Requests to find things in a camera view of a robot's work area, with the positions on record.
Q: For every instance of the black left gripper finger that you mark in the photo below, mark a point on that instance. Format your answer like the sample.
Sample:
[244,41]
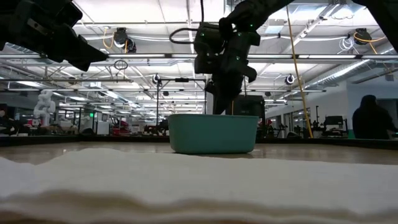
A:
[81,54]

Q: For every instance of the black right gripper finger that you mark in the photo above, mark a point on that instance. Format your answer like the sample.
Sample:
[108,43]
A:
[224,104]

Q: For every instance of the white folded cloth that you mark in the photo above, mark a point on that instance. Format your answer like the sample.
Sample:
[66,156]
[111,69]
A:
[199,186]

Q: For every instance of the person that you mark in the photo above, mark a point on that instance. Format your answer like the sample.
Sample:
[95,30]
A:
[371,121]

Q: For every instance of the teal plastic bin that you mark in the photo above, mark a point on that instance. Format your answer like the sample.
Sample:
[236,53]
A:
[213,133]

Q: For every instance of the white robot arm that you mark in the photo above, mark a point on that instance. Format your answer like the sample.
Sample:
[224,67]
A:
[45,105]

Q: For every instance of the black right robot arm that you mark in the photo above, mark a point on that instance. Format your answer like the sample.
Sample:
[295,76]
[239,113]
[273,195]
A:
[248,12]

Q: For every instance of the black stand frame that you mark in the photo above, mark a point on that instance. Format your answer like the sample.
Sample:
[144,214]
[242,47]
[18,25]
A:
[182,80]

